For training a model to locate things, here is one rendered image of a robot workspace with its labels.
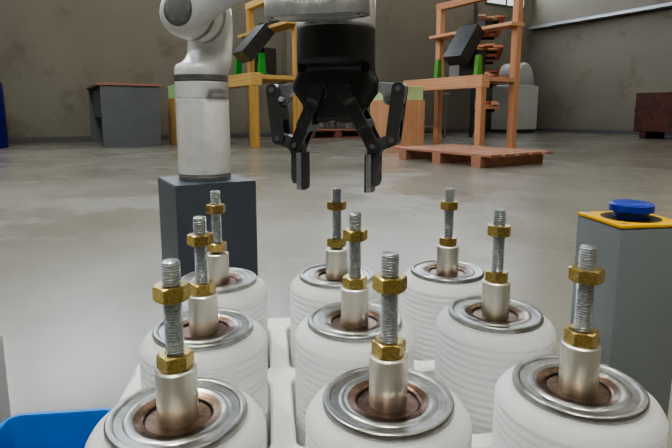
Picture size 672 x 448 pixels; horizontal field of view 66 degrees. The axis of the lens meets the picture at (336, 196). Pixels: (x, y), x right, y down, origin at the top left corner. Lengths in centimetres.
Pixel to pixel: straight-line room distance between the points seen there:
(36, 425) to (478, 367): 44
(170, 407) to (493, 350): 23
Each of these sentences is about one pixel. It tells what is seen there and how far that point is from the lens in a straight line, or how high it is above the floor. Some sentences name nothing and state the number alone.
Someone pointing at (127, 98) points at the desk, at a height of 60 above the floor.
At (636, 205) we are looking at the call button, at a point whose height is 33.
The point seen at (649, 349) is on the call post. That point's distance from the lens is 61.
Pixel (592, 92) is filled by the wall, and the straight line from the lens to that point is 1256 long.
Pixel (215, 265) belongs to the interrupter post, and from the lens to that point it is 52.
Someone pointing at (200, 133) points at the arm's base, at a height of 38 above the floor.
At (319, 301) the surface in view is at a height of 24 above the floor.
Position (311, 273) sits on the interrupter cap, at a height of 25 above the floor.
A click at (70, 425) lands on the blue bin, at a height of 11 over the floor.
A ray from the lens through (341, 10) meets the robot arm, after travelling 44.
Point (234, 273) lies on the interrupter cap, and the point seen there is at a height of 25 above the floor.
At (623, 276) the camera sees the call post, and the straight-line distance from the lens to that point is 56.
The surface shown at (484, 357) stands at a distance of 43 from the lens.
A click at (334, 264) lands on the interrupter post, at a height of 27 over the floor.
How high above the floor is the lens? 42
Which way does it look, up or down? 9 degrees down
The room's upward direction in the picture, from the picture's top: straight up
